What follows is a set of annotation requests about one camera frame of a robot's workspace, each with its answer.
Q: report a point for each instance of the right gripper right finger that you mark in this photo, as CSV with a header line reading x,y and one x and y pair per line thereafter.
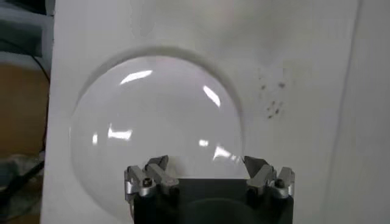
x,y
265,179

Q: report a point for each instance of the white round plate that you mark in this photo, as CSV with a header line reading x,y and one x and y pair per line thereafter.
x,y
152,121

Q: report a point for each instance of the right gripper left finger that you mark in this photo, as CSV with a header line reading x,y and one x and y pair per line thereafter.
x,y
152,181

